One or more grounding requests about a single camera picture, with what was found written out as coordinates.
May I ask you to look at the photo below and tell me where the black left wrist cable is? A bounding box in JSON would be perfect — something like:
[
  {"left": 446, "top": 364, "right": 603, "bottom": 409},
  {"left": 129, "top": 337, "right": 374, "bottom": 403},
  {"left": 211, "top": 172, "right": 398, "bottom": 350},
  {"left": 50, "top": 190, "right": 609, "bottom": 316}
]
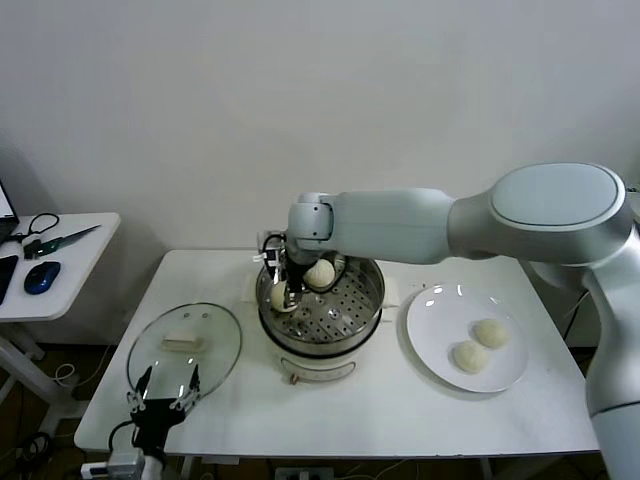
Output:
[{"left": 109, "top": 422, "right": 137, "bottom": 452}]

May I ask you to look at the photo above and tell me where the black laptop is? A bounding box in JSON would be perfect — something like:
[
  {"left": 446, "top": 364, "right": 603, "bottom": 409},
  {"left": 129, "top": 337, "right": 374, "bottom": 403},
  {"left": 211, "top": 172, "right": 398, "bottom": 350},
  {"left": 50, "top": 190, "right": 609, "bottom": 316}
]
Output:
[{"left": 0, "top": 179, "right": 22, "bottom": 247}]

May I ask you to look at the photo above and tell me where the stainless steel steamer basket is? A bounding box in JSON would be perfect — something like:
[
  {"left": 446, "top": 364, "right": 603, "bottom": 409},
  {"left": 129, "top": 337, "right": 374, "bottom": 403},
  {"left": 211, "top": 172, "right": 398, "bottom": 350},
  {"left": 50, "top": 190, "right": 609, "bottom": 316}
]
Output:
[{"left": 255, "top": 238, "right": 386, "bottom": 354}]

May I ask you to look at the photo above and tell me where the black flat phone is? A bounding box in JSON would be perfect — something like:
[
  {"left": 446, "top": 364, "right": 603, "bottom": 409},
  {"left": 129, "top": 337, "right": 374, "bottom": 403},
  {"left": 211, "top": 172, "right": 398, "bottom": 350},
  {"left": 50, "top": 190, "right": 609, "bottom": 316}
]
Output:
[{"left": 0, "top": 254, "right": 20, "bottom": 306}]

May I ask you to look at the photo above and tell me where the round glass pot lid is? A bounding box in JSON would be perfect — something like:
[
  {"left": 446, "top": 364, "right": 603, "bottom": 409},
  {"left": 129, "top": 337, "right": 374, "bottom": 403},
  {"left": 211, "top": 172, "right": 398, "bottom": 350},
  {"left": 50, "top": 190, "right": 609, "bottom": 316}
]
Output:
[{"left": 126, "top": 301, "right": 243, "bottom": 404}]

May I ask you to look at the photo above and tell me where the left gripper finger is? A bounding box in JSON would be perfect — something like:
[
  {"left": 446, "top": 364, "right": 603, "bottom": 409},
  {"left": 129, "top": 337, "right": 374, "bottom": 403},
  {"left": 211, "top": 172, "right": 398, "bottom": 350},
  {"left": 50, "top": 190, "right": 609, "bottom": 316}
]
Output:
[
  {"left": 125, "top": 365, "right": 154, "bottom": 411},
  {"left": 170, "top": 364, "right": 201, "bottom": 411}
]

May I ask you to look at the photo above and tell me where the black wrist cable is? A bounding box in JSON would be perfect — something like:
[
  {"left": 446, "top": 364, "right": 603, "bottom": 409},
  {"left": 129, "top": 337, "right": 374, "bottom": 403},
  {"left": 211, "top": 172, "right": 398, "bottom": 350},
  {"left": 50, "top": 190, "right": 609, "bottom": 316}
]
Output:
[
  {"left": 327, "top": 253, "right": 351, "bottom": 292},
  {"left": 109, "top": 422, "right": 137, "bottom": 452}
]

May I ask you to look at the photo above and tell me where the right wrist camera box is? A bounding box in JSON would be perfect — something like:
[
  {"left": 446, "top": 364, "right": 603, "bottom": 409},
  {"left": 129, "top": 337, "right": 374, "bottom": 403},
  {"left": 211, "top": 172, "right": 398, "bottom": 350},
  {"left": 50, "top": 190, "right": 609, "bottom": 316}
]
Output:
[{"left": 252, "top": 228, "right": 287, "bottom": 269}]

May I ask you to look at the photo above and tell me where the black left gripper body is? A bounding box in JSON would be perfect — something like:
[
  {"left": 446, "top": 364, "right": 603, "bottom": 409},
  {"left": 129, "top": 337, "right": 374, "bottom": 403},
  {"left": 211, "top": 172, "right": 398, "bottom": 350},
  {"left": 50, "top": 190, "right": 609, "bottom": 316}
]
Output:
[{"left": 128, "top": 398, "right": 187, "bottom": 451}]

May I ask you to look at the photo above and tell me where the white side table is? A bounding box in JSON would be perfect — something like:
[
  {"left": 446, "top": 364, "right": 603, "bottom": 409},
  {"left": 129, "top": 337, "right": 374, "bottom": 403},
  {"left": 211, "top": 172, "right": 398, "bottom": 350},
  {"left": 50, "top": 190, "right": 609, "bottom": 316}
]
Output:
[{"left": 0, "top": 213, "right": 122, "bottom": 416}]

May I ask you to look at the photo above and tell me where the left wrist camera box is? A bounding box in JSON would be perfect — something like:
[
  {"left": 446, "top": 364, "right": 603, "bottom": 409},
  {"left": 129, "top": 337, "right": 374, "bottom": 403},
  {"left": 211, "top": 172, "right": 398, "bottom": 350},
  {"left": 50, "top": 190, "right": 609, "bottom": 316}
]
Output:
[{"left": 79, "top": 448, "right": 144, "bottom": 480}]

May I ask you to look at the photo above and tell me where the white steamed baozi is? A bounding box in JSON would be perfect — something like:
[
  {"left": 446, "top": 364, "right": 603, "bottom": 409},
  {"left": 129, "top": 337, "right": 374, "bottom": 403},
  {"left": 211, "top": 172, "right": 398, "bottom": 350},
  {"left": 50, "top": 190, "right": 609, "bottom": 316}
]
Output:
[
  {"left": 473, "top": 318, "right": 511, "bottom": 349},
  {"left": 269, "top": 282, "right": 301, "bottom": 315},
  {"left": 452, "top": 340, "right": 490, "bottom": 374},
  {"left": 304, "top": 258, "right": 336, "bottom": 290}
]

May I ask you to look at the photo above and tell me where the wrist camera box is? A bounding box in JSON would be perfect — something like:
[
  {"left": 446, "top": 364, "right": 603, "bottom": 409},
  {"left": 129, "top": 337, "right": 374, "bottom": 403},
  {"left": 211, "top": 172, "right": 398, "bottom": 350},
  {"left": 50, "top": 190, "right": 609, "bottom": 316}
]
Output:
[
  {"left": 252, "top": 228, "right": 287, "bottom": 269},
  {"left": 79, "top": 448, "right": 144, "bottom": 480}
]

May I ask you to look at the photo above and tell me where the white electric cooking pot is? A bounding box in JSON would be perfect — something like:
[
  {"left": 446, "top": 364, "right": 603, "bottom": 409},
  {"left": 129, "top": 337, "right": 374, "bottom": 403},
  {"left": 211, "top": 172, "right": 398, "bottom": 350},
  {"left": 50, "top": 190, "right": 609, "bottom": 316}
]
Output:
[{"left": 241, "top": 272, "right": 401, "bottom": 389}]

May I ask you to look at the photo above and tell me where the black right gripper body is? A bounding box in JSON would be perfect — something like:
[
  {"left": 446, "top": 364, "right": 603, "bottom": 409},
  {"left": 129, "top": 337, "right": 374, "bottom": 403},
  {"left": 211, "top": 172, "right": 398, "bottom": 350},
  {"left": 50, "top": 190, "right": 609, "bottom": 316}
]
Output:
[{"left": 285, "top": 255, "right": 314, "bottom": 297}]

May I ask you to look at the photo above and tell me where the blue computer mouse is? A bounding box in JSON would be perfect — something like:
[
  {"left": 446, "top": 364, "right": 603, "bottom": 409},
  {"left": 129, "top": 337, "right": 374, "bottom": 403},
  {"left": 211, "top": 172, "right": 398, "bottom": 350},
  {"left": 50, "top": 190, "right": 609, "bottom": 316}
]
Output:
[{"left": 23, "top": 260, "right": 62, "bottom": 296}]

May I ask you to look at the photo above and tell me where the black floor cable bundle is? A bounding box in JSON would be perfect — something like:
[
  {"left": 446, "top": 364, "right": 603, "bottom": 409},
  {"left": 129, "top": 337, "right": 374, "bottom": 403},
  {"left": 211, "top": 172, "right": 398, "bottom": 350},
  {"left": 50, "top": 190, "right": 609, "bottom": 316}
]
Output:
[{"left": 14, "top": 432, "right": 56, "bottom": 469}]

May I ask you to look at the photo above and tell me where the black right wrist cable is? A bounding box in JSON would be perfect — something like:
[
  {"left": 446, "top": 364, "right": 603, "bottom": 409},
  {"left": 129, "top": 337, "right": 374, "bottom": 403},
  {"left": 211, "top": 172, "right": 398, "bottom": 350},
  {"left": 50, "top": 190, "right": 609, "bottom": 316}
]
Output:
[{"left": 327, "top": 253, "right": 351, "bottom": 292}]

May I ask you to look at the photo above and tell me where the green black pointed tool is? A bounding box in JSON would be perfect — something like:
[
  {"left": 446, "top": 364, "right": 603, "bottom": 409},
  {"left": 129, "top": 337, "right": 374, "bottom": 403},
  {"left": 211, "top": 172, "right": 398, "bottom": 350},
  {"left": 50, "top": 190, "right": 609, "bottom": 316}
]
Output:
[{"left": 22, "top": 224, "right": 103, "bottom": 261}]

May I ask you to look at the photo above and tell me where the black looped cable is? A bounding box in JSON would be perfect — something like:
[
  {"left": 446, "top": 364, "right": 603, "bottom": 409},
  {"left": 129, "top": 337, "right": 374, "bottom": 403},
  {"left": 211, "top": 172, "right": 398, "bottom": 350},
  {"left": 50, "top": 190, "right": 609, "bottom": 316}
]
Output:
[{"left": 2, "top": 213, "right": 61, "bottom": 246}]

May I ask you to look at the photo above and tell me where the white floor cable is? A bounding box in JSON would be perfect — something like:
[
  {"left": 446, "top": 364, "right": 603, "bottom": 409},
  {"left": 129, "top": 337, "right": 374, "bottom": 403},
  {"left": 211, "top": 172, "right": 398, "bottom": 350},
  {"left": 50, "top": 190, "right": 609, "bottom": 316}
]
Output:
[{"left": 53, "top": 344, "right": 114, "bottom": 389}]

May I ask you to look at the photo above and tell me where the white round plate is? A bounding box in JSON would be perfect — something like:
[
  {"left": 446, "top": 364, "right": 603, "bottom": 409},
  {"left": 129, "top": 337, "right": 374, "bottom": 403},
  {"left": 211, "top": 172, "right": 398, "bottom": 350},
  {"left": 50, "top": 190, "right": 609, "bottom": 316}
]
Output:
[{"left": 405, "top": 284, "right": 530, "bottom": 394}]

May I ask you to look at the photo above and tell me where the black adapter power cable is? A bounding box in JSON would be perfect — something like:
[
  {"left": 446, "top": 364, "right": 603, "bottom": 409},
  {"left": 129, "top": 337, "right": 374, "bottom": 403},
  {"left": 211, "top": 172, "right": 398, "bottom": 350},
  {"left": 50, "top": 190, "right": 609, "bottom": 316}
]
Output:
[{"left": 562, "top": 292, "right": 592, "bottom": 346}]

